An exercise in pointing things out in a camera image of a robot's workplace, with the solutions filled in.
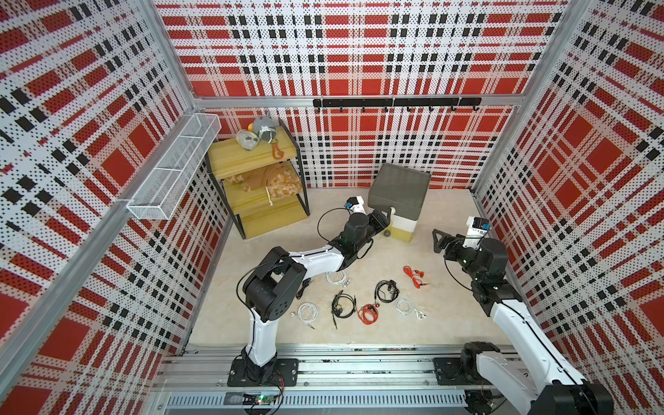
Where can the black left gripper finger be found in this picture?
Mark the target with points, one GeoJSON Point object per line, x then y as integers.
{"type": "Point", "coordinates": [373, 233]}
{"type": "Point", "coordinates": [380, 219]}

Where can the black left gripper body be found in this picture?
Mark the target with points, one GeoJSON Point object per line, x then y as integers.
{"type": "Point", "coordinates": [370, 229]}

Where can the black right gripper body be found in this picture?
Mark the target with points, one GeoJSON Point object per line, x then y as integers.
{"type": "Point", "coordinates": [464, 257]}

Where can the white drawer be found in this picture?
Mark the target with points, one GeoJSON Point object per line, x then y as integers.
{"type": "Point", "coordinates": [401, 223]}

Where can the red earphones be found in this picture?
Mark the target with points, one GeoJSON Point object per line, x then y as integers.
{"type": "Point", "coordinates": [416, 276]}
{"type": "Point", "coordinates": [368, 314]}

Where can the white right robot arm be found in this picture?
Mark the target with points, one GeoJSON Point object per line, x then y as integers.
{"type": "Point", "coordinates": [551, 385]}

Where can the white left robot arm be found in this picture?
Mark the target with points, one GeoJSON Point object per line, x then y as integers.
{"type": "Point", "coordinates": [269, 289]}

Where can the yellow bottom drawer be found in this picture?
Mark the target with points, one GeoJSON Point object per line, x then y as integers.
{"type": "Point", "coordinates": [399, 234]}

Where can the three-tier plastic drawer cabinet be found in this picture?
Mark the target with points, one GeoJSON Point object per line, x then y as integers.
{"type": "Point", "coordinates": [401, 192]}

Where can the white earphones top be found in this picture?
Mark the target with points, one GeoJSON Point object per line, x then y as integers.
{"type": "Point", "coordinates": [338, 278]}

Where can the white earphones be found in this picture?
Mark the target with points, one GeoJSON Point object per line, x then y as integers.
{"type": "Point", "coordinates": [338, 278]}
{"type": "Point", "coordinates": [405, 307]}
{"type": "Point", "coordinates": [307, 313]}

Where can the black earphones right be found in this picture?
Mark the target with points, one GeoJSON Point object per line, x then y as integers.
{"type": "Point", "coordinates": [386, 292]}

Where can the black earphones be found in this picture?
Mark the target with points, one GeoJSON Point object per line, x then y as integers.
{"type": "Point", "coordinates": [343, 306]}
{"type": "Point", "coordinates": [386, 292]}
{"type": "Point", "coordinates": [302, 288]}

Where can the black earphones centre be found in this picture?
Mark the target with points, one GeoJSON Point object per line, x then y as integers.
{"type": "Point", "coordinates": [343, 306]}

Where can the black earphones left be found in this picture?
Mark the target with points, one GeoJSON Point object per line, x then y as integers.
{"type": "Point", "coordinates": [302, 288]}

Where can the white earphones right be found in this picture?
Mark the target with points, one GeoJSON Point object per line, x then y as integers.
{"type": "Point", "coordinates": [405, 307]}

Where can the white earphones left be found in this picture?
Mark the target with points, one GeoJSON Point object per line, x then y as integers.
{"type": "Point", "coordinates": [307, 313]}

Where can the brown plush toy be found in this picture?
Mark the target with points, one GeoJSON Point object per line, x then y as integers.
{"type": "Point", "coordinates": [277, 181]}

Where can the wooden three-tier shelf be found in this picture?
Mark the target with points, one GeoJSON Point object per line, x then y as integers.
{"type": "Point", "coordinates": [252, 213]}

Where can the orange carabiner clip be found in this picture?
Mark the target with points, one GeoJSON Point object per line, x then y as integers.
{"type": "Point", "coordinates": [277, 153]}

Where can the white grey plush toy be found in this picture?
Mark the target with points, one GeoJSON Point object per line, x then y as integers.
{"type": "Point", "coordinates": [247, 140]}

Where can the green circuit board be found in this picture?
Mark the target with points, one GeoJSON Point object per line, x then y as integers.
{"type": "Point", "coordinates": [254, 400]}

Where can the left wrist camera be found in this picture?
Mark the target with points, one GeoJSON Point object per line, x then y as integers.
{"type": "Point", "coordinates": [355, 204]}

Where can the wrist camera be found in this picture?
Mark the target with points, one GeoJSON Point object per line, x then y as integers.
{"type": "Point", "coordinates": [478, 228]}
{"type": "Point", "coordinates": [355, 204]}

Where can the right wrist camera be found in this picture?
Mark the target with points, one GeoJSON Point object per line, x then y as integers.
{"type": "Point", "coordinates": [478, 228]}

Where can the black wall hook rail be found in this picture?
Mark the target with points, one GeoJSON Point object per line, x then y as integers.
{"type": "Point", "coordinates": [451, 102]}

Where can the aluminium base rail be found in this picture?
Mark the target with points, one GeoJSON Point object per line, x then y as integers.
{"type": "Point", "coordinates": [325, 379]}

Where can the white wire mesh basket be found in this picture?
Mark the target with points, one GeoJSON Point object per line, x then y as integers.
{"type": "Point", "coordinates": [161, 192]}

